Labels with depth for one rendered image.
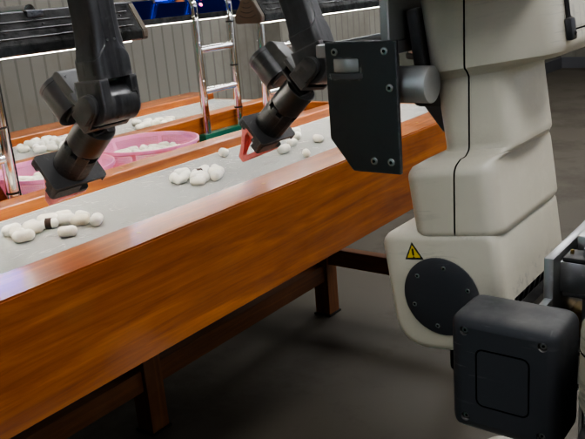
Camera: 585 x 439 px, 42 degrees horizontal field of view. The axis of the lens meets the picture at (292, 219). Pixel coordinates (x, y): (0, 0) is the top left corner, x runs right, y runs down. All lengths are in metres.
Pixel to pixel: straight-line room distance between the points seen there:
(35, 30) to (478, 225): 0.83
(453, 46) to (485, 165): 0.14
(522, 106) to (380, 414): 1.32
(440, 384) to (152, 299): 1.23
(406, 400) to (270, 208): 0.96
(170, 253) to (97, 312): 0.16
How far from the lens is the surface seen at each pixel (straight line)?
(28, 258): 1.27
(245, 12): 1.83
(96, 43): 1.09
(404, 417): 2.10
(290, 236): 1.44
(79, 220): 1.39
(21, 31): 1.39
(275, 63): 1.34
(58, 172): 1.22
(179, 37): 3.99
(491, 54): 0.91
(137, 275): 1.16
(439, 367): 2.34
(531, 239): 1.02
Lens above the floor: 1.11
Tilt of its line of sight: 17 degrees down
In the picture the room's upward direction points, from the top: 5 degrees counter-clockwise
